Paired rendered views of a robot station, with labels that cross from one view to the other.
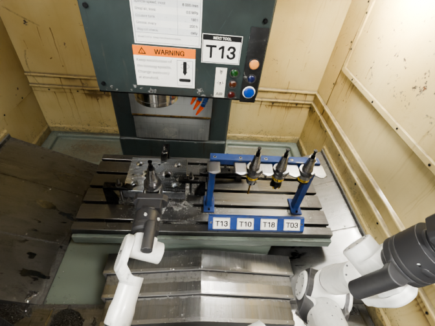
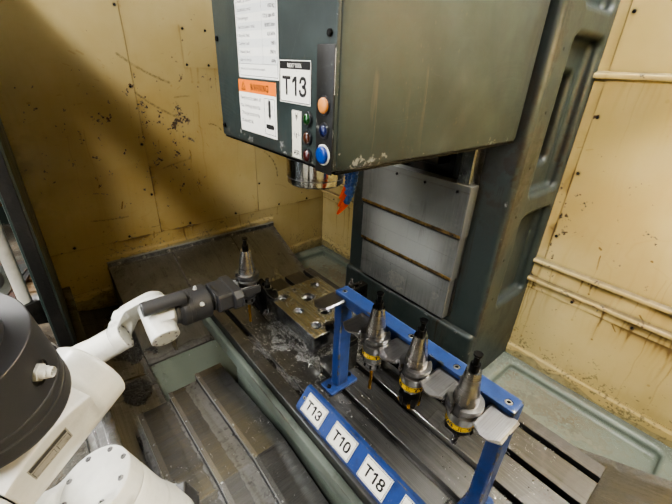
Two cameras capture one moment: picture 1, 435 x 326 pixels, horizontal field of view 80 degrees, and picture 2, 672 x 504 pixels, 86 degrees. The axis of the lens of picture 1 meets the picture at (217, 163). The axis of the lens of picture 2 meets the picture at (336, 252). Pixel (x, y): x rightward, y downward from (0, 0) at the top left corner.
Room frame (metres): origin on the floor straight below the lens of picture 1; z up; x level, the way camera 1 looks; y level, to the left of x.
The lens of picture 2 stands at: (0.33, -0.61, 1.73)
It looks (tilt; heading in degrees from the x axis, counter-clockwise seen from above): 27 degrees down; 55
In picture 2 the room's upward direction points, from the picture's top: 3 degrees clockwise
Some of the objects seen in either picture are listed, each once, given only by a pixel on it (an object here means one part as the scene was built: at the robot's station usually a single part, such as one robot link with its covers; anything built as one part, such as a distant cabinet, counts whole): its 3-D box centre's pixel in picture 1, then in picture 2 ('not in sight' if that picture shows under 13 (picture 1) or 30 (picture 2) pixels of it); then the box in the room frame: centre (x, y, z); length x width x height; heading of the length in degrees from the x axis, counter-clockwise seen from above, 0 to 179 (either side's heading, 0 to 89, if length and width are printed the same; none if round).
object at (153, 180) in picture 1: (151, 175); (246, 261); (0.62, 0.23, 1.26); 0.04 x 0.04 x 0.07
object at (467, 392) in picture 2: (309, 163); (469, 384); (0.78, -0.37, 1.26); 0.04 x 0.04 x 0.07
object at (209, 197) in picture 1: (210, 184); (341, 344); (0.80, 0.02, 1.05); 0.10 x 0.05 x 0.30; 6
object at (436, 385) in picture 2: (293, 171); (438, 384); (0.78, -0.32, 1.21); 0.07 x 0.05 x 0.01; 6
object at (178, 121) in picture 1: (171, 102); (406, 235); (1.29, 0.30, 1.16); 0.48 x 0.05 x 0.51; 96
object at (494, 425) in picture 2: (318, 172); (493, 425); (0.79, -0.42, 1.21); 0.07 x 0.05 x 0.01; 6
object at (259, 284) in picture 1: (200, 288); (237, 487); (0.47, 0.01, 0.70); 0.90 x 0.30 x 0.16; 96
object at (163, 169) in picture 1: (157, 177); (315, 309); (0.88, 0.29, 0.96); 0.29 x 0.23 x 0.05; 96
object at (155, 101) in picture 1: (155, 81); (315, 160); (0.84, 0.25, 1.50); 0.16 x 0.16 x 0.12
